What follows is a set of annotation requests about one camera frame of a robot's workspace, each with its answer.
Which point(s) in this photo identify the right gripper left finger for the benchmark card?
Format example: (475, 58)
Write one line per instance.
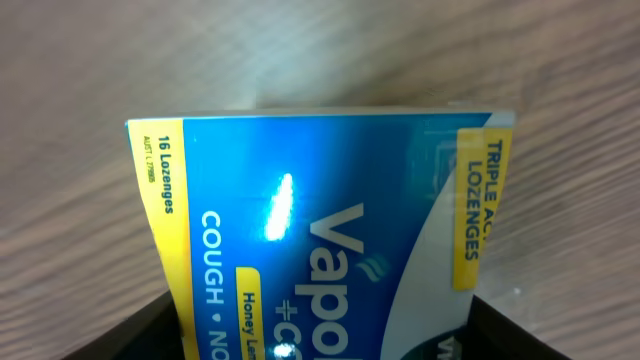
(152, 333)

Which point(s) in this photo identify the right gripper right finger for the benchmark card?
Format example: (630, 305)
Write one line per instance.
(490, 335)

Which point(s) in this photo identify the blue VapoDrops lozenge box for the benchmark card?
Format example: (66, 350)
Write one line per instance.
(323, 236)

